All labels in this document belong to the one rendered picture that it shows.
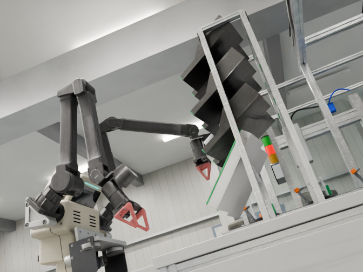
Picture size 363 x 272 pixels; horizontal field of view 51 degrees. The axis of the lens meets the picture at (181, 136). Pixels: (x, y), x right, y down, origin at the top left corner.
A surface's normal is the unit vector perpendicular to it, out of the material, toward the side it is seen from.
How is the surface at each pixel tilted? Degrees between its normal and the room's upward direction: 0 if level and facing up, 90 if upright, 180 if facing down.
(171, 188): 90
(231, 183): 135
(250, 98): 90
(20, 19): 180
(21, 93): 90
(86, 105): 93
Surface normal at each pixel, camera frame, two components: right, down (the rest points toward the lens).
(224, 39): 0.58, 0.62
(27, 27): 0.25, 0.88
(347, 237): -0.33, -0.32
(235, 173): 0.77, 0.33
